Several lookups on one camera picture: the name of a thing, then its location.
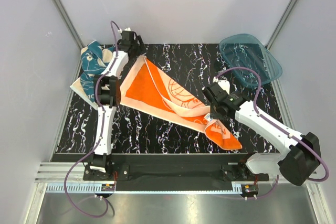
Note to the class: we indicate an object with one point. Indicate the orange Doraemon towel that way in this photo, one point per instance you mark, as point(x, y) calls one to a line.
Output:
point(148, 89)

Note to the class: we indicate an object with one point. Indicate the teal transparent plastic bin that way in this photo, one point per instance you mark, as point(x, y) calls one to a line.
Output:
point(245, 50)

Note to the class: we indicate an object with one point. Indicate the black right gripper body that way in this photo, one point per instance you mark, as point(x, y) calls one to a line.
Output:
point(214, 112)

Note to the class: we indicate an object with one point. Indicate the small controller board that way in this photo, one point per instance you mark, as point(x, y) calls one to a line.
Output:
point(108, 187)
point(250, 190)

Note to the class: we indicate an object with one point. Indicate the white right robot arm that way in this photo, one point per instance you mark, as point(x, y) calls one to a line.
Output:
point(298, 154)

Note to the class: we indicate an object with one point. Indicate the aluminium front rail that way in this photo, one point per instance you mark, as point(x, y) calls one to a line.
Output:
point(60, 177)

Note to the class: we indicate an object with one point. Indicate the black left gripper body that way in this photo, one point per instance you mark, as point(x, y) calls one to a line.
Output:
point(137, 50)

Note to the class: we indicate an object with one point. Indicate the right small controller board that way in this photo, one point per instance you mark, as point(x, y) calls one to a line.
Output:
point(250, 190)

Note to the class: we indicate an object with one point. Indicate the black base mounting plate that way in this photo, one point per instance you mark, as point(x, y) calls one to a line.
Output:
point(187, 168)

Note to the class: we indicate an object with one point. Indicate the teal Doraemon towel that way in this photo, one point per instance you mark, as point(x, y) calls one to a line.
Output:
point(94, 60)

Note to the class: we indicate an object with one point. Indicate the left small controller board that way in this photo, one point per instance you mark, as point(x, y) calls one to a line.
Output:
point(108, 187)

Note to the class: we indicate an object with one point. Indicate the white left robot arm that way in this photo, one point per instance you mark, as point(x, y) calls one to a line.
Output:
point(108, 97)

